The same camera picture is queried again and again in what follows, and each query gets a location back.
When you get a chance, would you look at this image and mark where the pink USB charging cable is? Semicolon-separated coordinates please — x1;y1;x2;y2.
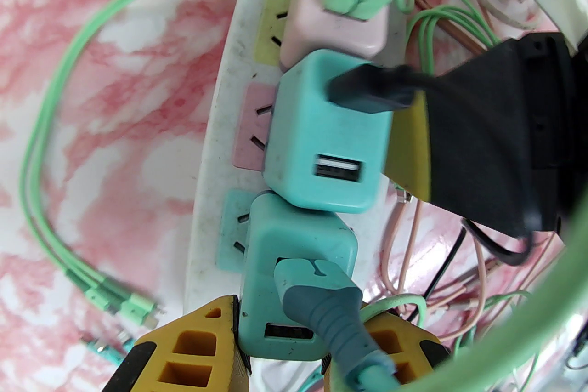
379;193;571;355

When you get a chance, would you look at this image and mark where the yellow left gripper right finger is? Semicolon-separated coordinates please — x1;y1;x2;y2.
324;303;453;392

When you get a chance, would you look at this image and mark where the black USB cable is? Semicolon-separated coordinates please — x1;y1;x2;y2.
328;63;537;304

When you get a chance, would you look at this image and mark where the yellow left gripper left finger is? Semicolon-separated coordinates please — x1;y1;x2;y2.
103;295;251;392

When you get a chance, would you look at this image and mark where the teal braided USB cable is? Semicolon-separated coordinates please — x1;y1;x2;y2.
80;257;398;392

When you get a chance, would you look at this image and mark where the teal USB wall adapter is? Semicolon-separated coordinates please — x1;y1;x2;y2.
239;193;360;361
262;49;396;214

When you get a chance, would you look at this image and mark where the white multicolour power strip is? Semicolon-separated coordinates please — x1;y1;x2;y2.
183;0;409;392

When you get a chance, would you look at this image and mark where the pink USB wall adapter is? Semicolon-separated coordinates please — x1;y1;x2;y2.
279;0;392;70

